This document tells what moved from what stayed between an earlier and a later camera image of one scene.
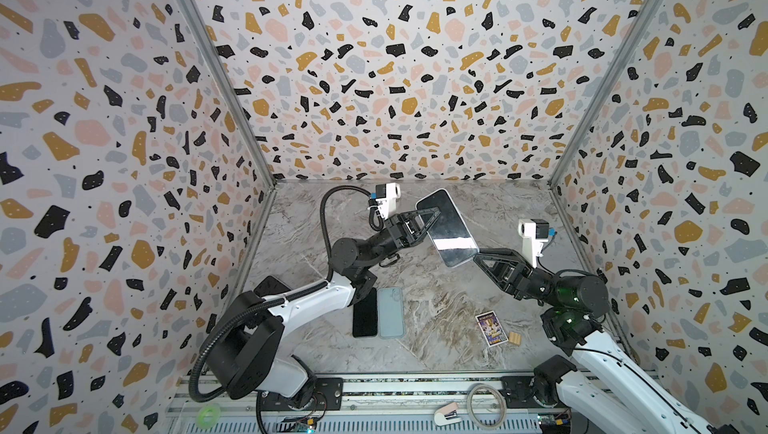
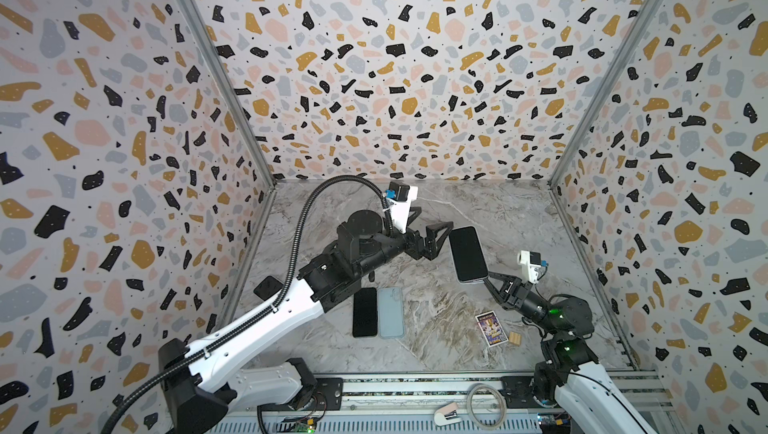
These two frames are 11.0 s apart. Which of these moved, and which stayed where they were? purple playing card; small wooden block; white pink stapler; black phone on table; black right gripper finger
Moved: black right gripper finger
Stayed: small wooden block; white pink stapler; black phone on table; purple playing card
